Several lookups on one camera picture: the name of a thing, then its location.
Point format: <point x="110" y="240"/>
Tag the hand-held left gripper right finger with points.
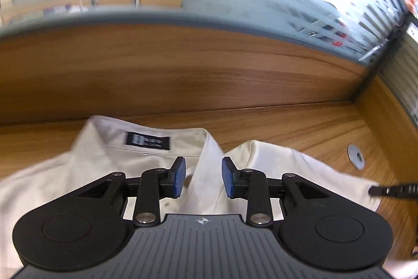
<point x="228" y="177"/>

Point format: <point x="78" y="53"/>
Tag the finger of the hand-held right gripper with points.
<point x="392" y="190"/>

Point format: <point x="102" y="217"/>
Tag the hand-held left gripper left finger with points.
<point x="179" y="176"/>

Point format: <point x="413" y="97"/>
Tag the cream satin shirt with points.
<point x="98" y="155"/>

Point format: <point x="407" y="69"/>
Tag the scissors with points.
<point x="372" y="52"/>

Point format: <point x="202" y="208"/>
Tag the dark partition post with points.
<point x="375" y="70"/>

